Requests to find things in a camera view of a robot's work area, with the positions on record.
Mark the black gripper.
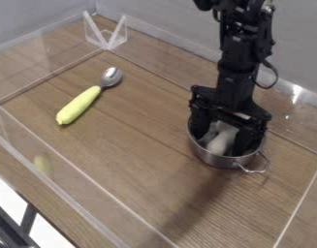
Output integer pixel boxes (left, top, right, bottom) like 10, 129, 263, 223
189, 65, 272, 157

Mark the clear acrylic enclosure wall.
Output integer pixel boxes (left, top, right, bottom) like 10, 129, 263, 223
0, 14, 317, 248

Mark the dark metal table leg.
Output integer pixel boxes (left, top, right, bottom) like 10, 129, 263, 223
0, 204, 41, 248

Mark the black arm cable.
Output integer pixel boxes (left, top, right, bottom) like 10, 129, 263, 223
252, 59, 280, 91

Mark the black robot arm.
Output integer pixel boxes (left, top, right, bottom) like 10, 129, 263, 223
189, 0, 276, 157

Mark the plush mushroom toy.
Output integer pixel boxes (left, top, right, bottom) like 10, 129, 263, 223
199, 121, 239, 156

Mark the spoon with yellow-green handle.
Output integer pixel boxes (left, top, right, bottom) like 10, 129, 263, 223
57, 67, 124, 125

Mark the silver pot with handles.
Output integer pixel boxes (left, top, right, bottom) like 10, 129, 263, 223
185, 115, 272, 174

